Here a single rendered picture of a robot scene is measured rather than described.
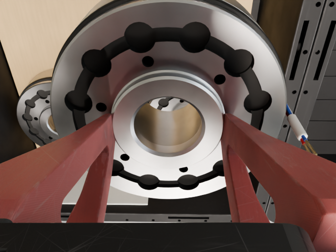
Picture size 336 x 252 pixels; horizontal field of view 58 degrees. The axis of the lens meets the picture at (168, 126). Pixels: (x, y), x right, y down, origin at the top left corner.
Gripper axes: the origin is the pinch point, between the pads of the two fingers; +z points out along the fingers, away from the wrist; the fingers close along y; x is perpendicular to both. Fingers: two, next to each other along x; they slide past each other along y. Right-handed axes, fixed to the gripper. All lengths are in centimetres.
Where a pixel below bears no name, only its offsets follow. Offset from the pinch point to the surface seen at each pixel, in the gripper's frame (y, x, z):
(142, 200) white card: 2.9, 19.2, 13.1
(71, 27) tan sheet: 10.0, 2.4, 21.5
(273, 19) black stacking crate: -8.9, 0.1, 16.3
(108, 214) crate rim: 6.5, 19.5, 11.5
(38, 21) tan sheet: 13.2, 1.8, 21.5
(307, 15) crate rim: -9.4, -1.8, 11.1
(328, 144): -21.0, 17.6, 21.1
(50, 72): 12.8, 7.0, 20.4
